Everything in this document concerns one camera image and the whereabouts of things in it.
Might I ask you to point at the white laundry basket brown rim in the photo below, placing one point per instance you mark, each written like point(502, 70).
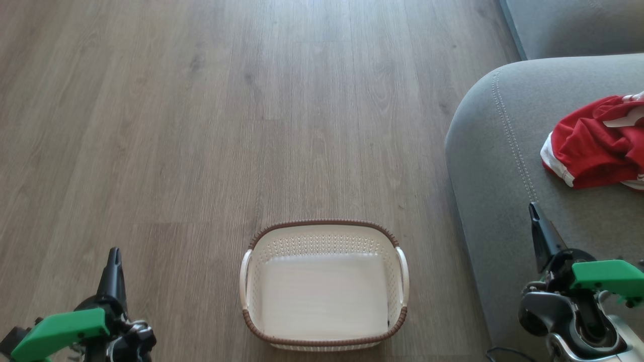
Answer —
point(322, 296)

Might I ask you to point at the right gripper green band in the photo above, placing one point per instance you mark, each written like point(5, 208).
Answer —
point(606, 277)

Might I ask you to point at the red and white garment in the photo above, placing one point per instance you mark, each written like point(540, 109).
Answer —
point(593, 146)

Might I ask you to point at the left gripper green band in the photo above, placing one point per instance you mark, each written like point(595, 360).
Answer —
point(60, 329)

